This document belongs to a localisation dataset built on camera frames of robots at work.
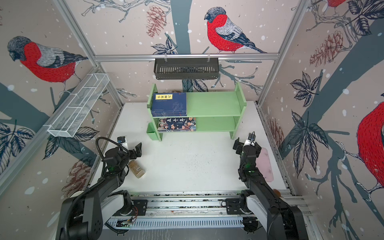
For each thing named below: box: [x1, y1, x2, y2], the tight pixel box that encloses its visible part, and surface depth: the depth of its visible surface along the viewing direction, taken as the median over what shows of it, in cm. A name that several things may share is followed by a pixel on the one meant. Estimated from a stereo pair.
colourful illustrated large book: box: [157, 117, 197, 132], surface depth 92 cm
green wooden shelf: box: [147, 82, 247, 142], surface depth 84 cm
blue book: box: [151, 92, 187, 117], surface depth 79 cm
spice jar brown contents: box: [128, 160, 146, 179], surface depth 84 cm
